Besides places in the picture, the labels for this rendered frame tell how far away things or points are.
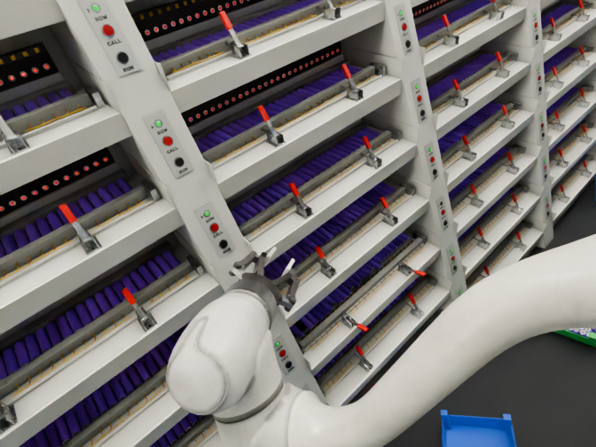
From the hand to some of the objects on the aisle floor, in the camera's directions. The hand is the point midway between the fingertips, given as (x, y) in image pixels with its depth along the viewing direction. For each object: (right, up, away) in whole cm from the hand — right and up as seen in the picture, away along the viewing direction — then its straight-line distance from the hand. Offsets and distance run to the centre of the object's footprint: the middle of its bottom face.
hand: (278, 262), depth 79 cm
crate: (+111, -21, +58) cm, 127 cm away
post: (+120, +1, +105) cm, 160 cm away
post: (+16, -73, +48) cm, 88 cm away
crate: (+58, -65, +27) cm, 92 cm away
